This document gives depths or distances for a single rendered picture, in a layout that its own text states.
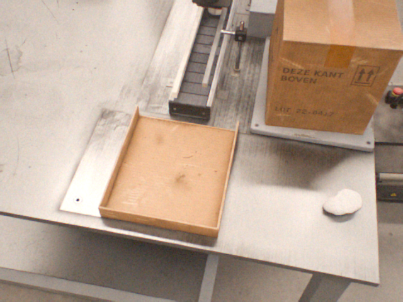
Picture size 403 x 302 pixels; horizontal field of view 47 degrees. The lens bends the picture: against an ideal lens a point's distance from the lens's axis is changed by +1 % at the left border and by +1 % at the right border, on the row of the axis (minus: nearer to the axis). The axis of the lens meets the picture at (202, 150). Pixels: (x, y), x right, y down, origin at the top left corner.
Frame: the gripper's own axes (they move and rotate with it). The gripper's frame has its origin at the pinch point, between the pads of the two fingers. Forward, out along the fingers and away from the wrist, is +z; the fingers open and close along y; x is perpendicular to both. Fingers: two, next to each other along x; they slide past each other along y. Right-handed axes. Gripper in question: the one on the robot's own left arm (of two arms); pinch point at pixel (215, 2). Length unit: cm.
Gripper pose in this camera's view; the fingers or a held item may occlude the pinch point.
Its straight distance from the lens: 136.3
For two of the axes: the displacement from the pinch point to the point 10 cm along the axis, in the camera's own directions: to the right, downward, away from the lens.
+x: -1.6, 9.9, 0.5
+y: -9.8, -1.7, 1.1
